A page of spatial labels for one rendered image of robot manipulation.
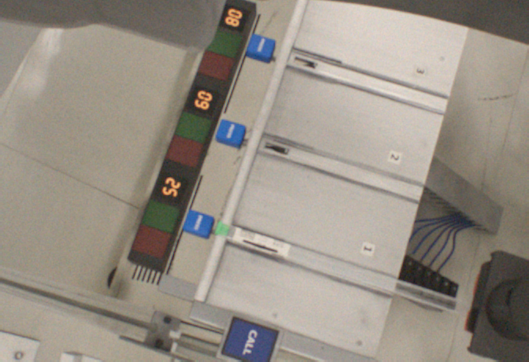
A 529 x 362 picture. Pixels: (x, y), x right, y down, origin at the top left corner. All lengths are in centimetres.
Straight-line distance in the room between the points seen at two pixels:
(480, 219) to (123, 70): 76
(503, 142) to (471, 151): 10
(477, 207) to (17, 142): 83
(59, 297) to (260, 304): 36
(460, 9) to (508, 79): 134
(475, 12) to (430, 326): 120
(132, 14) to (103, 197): 147
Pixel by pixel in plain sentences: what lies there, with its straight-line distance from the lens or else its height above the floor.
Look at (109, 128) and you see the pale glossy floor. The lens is 164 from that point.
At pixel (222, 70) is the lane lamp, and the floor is 66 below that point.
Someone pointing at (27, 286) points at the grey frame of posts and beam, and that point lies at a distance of 123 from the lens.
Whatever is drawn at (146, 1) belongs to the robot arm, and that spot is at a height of 127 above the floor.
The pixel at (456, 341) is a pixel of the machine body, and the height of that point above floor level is 62.
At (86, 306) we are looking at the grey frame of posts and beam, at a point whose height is 48.
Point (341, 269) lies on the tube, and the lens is 86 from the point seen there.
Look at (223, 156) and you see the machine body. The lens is 147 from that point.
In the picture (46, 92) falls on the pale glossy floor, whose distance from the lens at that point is 158.
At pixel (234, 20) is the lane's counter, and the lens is 98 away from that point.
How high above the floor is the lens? 140
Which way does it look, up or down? 48 degrees down
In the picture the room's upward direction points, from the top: 92 degrees clockwise
